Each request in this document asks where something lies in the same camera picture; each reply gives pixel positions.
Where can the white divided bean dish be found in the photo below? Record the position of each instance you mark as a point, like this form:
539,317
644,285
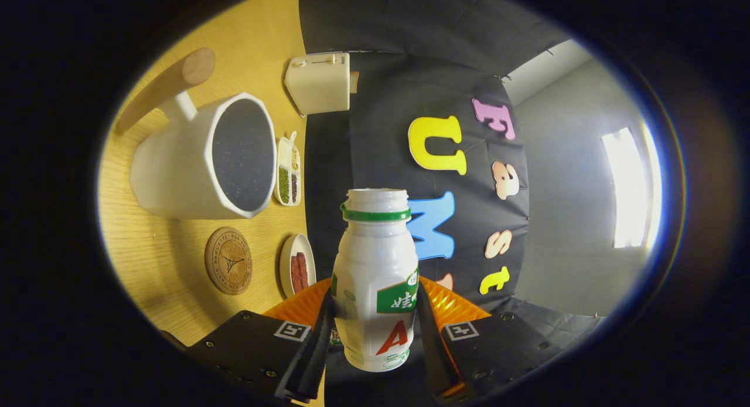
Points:
285,184

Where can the white round plate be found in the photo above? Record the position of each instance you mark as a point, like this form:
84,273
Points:
285,266

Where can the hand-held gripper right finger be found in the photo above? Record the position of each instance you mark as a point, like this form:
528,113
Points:
430,354

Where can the cream toaster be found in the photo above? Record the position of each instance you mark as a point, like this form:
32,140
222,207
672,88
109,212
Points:
319,82

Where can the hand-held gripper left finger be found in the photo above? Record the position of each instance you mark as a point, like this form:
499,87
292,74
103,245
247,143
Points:
313,360

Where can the toast slice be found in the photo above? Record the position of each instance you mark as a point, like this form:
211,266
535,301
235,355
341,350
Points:
354,82

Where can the black backdrop cloth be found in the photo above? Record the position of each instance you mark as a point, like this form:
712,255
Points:
387,137

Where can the ceiling light panel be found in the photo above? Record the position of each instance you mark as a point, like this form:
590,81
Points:
630,184

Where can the round cork coaster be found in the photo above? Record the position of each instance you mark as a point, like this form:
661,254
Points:
228,260

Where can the red sausages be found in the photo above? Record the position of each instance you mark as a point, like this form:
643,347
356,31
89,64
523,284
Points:
299,272

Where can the wooden table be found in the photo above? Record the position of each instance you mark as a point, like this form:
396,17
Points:
164,249

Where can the white juice bottle green label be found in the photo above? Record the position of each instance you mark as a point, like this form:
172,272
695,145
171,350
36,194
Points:
375,260

